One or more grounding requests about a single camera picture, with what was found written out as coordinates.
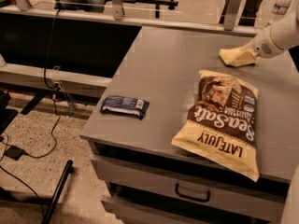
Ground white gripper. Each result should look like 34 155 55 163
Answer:
219 26 286 68

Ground yellow sponge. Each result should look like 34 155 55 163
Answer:
218 48 260 68

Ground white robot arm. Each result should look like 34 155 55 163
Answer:
219 7 299 224

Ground brown Late July chip bag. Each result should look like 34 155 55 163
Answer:
171 70 259 181

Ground standing person dark trousers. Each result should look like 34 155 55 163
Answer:
220 0 263 26

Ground clear plastic water bottle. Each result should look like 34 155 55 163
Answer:
267 0 292 25

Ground blue snack packet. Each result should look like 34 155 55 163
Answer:
100 95 150 119

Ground black chair leg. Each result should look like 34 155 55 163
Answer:
41 160 74 224

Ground black power adapter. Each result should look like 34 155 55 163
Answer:
5 146 24 161

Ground grey drawer with black handle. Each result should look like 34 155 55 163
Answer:
91 155 284 224

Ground black power cable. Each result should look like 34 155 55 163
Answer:
0 8 64 203

